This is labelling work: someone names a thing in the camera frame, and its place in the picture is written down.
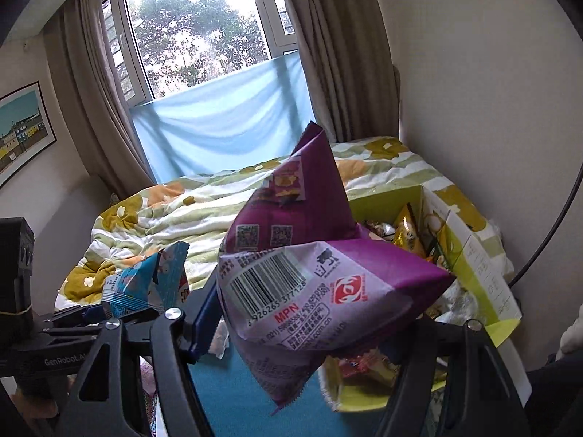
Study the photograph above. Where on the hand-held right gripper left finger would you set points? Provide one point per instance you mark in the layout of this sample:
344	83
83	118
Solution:
205	323

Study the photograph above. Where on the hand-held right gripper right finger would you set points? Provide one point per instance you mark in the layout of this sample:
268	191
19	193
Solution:
448	350

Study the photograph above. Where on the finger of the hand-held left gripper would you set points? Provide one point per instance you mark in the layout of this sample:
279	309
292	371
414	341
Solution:
94	314
136	321

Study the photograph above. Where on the blue snack packet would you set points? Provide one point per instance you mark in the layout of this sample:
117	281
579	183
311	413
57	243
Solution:
136	282

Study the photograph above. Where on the green cardboard box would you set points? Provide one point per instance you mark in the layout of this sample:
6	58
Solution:
469	268

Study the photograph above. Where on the purple snack packet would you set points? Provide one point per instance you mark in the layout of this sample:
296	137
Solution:
319	291

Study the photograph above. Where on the person's left hand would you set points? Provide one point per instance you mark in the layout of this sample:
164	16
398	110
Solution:
32	405

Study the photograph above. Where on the white tissue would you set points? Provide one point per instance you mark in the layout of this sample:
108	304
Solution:
219	341

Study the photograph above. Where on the teal patterned table cloth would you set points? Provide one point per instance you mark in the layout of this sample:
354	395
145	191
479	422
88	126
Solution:
237	396

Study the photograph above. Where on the red snack packet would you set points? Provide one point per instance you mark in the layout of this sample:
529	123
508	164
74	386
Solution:
364	366

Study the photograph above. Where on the yellow floral blanket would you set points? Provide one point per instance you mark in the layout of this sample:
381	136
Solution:
191	218

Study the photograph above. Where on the dark cloth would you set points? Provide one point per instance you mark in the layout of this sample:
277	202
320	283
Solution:
555	396

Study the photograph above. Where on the golden snack packet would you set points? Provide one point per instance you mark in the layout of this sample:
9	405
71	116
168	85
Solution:
410	232

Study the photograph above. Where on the silver brown snack packet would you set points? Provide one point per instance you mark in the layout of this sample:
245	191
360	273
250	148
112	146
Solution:
380	230

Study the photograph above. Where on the framed picture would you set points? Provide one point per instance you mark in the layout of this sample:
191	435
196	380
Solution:
22	132

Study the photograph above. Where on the beige curtain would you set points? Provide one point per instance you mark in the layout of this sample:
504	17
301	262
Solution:
337	54
95	100

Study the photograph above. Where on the light blue cloth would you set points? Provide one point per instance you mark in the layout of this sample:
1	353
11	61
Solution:
218	114

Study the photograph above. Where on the window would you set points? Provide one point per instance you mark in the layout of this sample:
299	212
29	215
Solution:
191	32

